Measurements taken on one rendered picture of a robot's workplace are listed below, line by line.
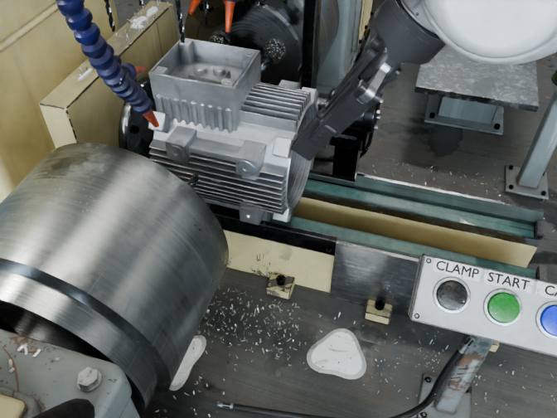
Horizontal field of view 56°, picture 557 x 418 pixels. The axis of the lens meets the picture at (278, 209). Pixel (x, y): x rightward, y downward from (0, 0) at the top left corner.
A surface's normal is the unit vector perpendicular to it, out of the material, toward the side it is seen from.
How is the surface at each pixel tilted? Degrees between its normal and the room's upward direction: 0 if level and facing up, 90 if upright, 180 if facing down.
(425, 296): 40
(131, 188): 24
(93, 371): 0
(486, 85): 0
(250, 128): 32
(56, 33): 90
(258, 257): 90
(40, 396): 0
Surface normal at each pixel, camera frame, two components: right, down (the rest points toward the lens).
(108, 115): 0.96, 0.21
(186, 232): 0.78, -0.24
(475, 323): -0.18, -0.10
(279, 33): -0.29, 0.68
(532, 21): -0.55, 0.56
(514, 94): 0.00, -0.70
